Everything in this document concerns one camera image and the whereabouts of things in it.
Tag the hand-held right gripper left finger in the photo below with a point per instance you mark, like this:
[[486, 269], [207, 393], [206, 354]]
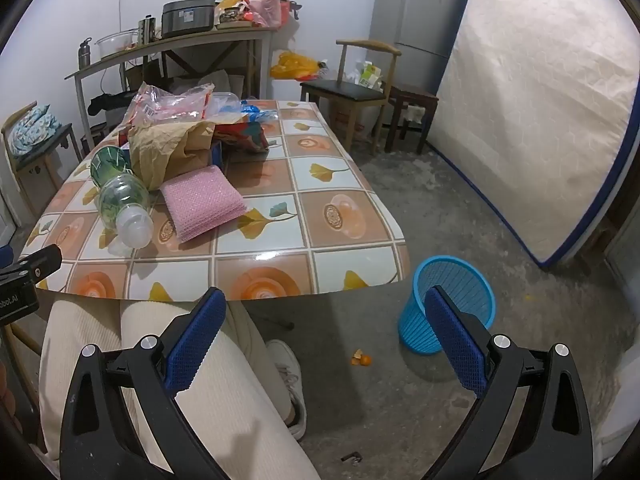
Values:
[[197, 340]]

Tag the orange peel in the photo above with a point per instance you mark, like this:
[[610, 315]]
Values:
[[365, 360]]

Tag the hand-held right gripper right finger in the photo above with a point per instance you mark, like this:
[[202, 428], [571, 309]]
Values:
[[457, 345]]

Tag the cardboard box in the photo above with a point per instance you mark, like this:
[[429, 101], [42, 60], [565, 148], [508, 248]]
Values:
[[137, 77]]

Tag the wooden chair with black seat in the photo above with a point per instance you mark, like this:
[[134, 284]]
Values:
[[345, 90]]

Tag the blue plastic waste basket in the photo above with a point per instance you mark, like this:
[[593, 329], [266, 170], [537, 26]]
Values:
[[465, 280]]

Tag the brown paper bag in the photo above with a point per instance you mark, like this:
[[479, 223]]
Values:
[[160, 145]]

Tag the clear red-print plastic bag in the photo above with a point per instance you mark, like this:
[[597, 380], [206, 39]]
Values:
[[160, 105]]

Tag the person's right leg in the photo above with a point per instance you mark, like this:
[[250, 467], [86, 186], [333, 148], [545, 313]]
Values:
[[235, 400]]

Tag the wooden chair with dark seat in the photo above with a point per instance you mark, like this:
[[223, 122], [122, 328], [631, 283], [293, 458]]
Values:
[[57, 135]]

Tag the red cartoon can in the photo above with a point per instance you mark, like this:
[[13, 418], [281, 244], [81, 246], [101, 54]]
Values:
[[245, 137]]

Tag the floral quilt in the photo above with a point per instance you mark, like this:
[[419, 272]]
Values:
[[32, 127]]

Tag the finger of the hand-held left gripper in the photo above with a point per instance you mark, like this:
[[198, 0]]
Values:
[[42, 265], [5, 257]]

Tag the snack container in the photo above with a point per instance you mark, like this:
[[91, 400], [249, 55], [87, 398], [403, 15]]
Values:
[[230, 16]]

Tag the table with patterned tablecloth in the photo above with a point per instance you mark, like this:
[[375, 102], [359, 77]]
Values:
[[340, 185]]

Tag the dark wooden stool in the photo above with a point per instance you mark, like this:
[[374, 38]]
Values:
[[412, 92]]

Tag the grey rice cooker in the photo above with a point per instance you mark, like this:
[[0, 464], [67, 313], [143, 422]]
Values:
[[187, 17]]

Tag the pink scouring pad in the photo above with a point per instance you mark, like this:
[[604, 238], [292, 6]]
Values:
[[200, 200]]

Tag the white mattress with blue trim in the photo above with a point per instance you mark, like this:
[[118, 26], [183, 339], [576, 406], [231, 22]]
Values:
[[525, 110]]

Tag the small black floor object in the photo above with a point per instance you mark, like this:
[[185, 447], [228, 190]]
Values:
[[351, 457]]

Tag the white and green carton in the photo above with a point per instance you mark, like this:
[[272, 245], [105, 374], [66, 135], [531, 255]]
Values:
[[370, 74]]

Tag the yellow plastic bag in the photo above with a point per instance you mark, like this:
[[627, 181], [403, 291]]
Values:
[[290, 65]]

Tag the metal canister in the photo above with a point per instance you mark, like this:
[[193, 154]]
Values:
[[142, 32], [151, 27]]

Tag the metal water flask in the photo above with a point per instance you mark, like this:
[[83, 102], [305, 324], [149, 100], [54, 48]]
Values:
[[84, 55]]

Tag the person's left leg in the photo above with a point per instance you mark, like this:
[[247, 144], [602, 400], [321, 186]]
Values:
[[65, 340]]

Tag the glass bowl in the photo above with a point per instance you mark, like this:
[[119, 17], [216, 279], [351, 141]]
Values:
[[115, 45]]

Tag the long grey side table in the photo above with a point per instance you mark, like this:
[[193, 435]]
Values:
[[200, 37]]

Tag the black cloth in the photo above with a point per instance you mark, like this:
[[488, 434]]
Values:
[[107, 101]]

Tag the white plastic bag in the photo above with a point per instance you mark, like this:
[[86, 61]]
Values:
[[220, 82]]

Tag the person's leg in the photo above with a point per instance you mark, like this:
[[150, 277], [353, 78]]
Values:
[[65, 340], [235, 400]]

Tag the pink plastic bags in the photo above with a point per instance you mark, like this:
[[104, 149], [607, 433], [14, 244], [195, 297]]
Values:
[[265, 10]]

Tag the white shoe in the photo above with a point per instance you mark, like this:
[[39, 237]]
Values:
[[287, 370]]

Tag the clear plastic clamshell container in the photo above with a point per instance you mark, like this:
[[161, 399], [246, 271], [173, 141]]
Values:
[[225, 102]]

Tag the grey refrigerator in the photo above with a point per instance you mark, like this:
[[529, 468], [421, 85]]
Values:
[[415, 10]]

